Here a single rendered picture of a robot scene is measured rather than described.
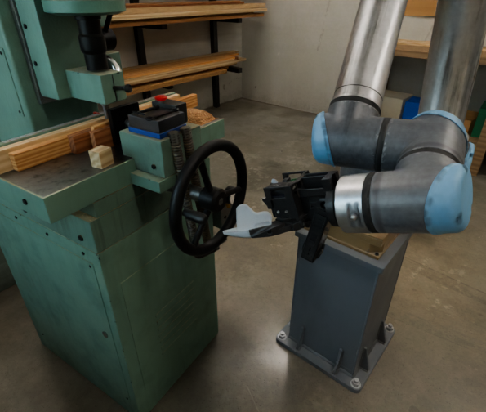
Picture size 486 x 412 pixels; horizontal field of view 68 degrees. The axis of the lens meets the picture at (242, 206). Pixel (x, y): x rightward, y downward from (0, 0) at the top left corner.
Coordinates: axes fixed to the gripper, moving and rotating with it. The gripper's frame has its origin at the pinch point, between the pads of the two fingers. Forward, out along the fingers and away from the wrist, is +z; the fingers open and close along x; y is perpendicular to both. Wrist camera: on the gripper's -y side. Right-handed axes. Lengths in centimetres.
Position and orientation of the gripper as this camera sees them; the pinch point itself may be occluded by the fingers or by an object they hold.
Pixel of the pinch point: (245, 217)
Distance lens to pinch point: 69.7
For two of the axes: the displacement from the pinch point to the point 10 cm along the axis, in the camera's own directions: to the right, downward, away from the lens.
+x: -5.4, 4.3, -7.2
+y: -2.9, -9.0, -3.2
